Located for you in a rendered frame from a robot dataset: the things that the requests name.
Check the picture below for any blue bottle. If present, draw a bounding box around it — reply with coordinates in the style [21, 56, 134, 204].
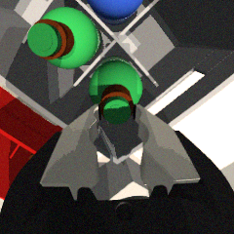
[87, 0, 143, 25]

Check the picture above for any dark grey plastic crate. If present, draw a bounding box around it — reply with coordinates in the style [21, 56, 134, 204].
[0, 0, 234, 164]

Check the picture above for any green bottle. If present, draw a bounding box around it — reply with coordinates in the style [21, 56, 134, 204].
[27, 7, 101, 69]
[89, 56, 142, 125]

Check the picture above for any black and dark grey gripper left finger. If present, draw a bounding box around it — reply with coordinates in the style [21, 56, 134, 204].
[0, 103, 100, 234]

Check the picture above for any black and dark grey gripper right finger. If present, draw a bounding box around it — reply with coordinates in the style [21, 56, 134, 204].
[133, 103, 234, 230]

